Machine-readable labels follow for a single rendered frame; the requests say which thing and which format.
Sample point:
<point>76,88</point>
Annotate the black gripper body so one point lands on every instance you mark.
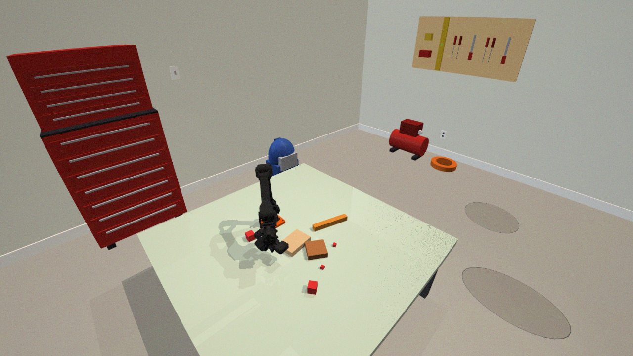
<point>280,247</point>

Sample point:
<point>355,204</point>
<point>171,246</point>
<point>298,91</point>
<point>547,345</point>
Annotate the orange long bar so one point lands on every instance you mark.
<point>330,222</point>

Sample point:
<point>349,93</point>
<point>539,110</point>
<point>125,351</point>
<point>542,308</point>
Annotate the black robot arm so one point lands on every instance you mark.
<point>268,208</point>

